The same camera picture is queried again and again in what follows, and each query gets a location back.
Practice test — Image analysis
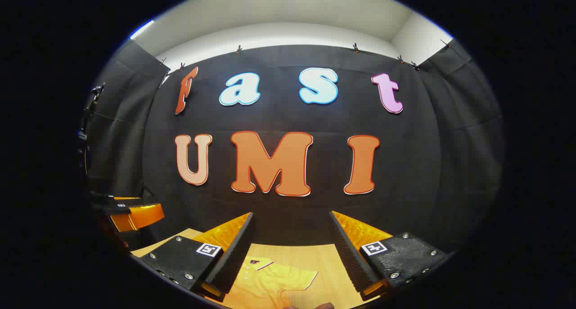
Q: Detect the ceiling light strip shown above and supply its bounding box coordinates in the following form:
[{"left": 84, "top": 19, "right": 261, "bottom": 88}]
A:
[{"left": 130, "top": 20, "right": 155, "bottom": 40}]

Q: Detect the orange T-shirt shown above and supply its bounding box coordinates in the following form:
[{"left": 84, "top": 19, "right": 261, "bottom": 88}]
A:
[{"left": 220, "top": 256, "right": 319, "bottom": 309}]

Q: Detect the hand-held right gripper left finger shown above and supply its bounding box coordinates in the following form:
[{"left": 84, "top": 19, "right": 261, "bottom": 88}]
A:
[{"left": 130, "top": 212, "right": 257, "bottom": 303}]

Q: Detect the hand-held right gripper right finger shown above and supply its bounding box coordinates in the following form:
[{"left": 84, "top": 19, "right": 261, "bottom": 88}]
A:
[{"left": 328, "top": 210, "right": 451, "bottom": 303}]

